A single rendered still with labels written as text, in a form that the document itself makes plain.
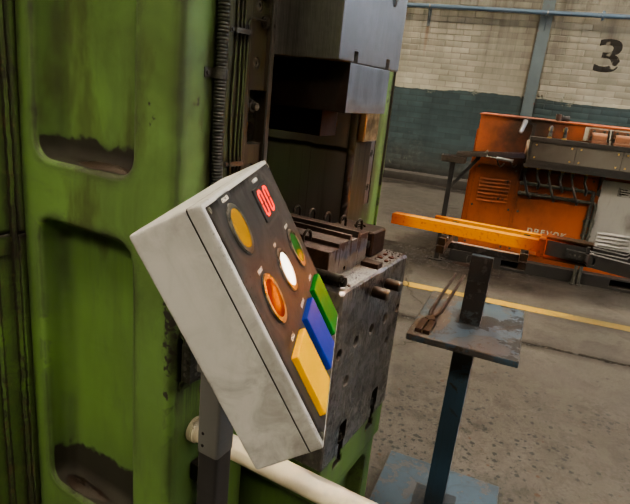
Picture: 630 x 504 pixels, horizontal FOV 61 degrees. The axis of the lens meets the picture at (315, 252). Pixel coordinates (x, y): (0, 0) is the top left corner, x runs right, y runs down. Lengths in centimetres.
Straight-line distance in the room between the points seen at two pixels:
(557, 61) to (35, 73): 805
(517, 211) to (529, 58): 433
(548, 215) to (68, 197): 410
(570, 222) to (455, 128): 428
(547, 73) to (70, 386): 806
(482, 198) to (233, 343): 428
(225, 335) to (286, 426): 12
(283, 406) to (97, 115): 76
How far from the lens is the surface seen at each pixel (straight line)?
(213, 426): 79
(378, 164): 168
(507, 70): 875
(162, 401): 111
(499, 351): 153
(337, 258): 119
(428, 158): 883
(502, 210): 476
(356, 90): 113
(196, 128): 95
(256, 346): 54
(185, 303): 54
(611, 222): 485
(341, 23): 106
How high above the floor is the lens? 131
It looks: 17 degrees down
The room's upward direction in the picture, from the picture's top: 6 degrees clockwise
